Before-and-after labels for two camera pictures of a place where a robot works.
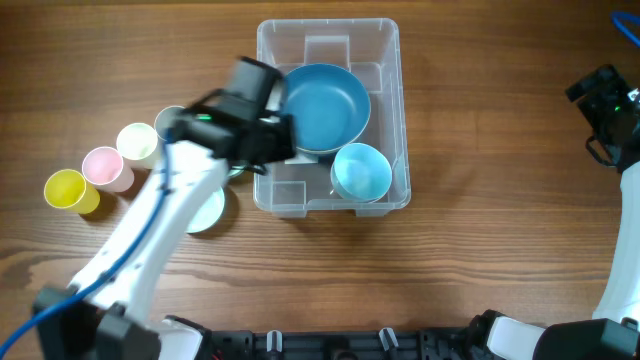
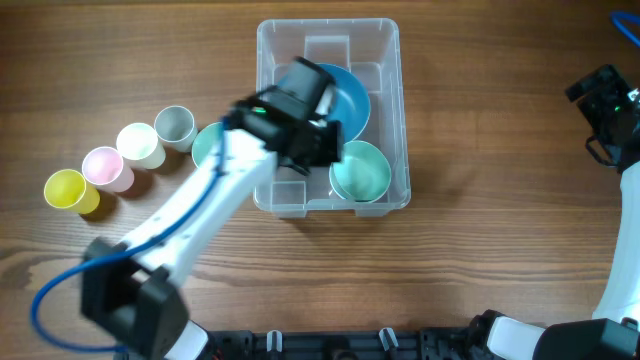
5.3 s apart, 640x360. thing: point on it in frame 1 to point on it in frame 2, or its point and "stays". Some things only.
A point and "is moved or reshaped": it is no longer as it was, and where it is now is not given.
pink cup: x=104 y=168 stays
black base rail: x=440 y=344 stays
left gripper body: x=280 y=142 to x=323 y=145
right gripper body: x=607 y=107 stays
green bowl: x=210 y=214 is moved or reshaped
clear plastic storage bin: x=369 y=48 stays
